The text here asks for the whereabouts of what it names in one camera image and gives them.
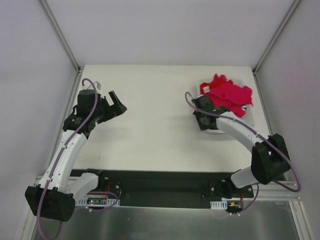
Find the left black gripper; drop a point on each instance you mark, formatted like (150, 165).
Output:
(106, 108)

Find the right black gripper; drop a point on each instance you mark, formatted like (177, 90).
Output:
(203, 101)

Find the magenta pink t shirt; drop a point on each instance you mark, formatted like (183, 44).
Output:
(229, 95)

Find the white plastic laundry basket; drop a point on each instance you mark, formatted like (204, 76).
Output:
(247, 118)

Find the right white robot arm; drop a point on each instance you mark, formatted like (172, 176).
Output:
(269, 154)

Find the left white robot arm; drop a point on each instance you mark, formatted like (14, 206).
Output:
(53, 197)

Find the red t shirt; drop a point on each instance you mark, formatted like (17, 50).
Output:
(217, 81)

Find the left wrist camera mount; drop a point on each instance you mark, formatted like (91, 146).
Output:
(95, 85)

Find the right white cable duct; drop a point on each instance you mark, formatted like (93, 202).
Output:
(225, 204)

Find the white cable duct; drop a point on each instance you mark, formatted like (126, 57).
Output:
(225, 204)
(97, 202)

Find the left aluminium frame post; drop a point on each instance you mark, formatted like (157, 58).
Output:
(59, 34)

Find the aluminium frame post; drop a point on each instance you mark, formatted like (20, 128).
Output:
(276, 35)
(59, 34)

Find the left white cable duct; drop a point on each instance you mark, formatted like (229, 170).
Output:
(97, 202)

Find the right aluminium frame post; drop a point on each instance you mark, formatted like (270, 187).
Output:
(276, 35)

